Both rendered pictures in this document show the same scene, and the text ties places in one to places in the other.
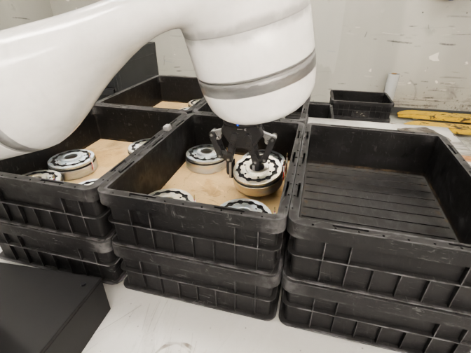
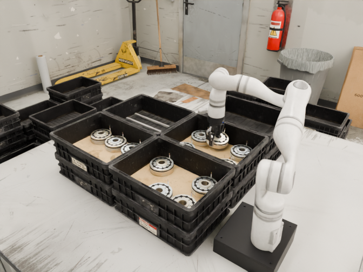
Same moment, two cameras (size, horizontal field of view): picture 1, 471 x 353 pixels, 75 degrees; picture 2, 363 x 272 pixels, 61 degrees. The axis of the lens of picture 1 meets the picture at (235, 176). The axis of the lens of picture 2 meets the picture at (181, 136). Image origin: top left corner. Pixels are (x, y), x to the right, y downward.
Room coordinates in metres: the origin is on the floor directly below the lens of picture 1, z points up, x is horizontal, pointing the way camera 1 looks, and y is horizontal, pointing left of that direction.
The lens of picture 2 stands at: (0.23, 1.17, 1.63)
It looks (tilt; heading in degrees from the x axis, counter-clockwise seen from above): 31 degrees down; 293
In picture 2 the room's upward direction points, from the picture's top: 1 degrees clockwise
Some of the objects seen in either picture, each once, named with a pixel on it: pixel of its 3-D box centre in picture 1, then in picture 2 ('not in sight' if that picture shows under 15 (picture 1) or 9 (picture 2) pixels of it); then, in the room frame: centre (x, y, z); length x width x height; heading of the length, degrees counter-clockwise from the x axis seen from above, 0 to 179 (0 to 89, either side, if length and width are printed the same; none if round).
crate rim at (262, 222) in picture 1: (222, 154); (214, 138); (0.55, 0.03, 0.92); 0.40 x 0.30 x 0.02; 165
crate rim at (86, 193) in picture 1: (92, 139); (171, 169); (0.63, 0.32, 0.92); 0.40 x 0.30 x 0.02; 165
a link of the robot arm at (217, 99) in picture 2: not in sight; (219, 86); (0.56, -0.02, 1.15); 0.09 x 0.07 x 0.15; 90
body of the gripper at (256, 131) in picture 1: (242, 125); (215, 122); (0.56, -0.01, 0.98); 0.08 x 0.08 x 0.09
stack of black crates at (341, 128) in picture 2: not in sight; (311, 138); (0.09, -1.17, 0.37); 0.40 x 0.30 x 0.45; 167
